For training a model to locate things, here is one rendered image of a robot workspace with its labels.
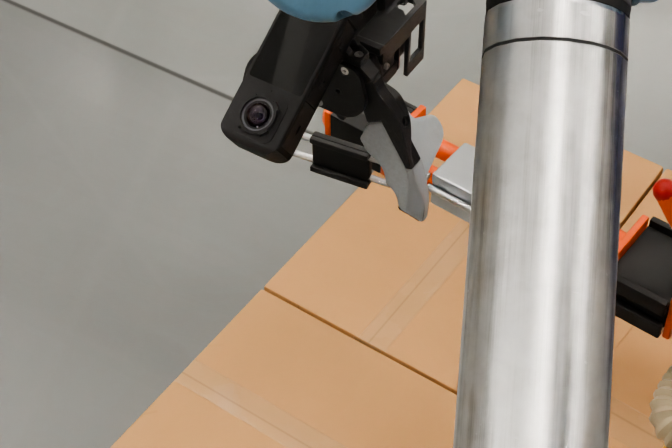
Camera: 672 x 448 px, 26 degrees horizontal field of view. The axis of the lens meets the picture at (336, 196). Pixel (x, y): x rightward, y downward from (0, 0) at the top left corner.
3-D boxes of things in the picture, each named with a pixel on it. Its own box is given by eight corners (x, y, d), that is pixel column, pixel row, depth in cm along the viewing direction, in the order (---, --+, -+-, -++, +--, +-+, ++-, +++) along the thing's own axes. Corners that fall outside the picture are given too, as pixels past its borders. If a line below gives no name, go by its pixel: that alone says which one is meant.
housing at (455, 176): (517, 197, 156) (521, 167, 152) (482, 234, 152) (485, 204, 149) (463, 169, 159) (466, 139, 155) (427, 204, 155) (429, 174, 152)
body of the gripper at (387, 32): (427, 67, 102) (435, -75, 93) (363, 140, 97) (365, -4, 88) (334, 30, 105) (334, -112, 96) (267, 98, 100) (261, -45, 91)
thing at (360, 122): (425, 139, 161) (427, 106, 158) (385, 177, 157) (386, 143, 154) (364, 108, 165) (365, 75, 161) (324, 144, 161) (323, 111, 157)
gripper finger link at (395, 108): (437, 155, 98) (373, 47, 94) (425, 168, 97) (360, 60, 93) (387, 162, 101) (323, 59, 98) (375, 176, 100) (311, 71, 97)
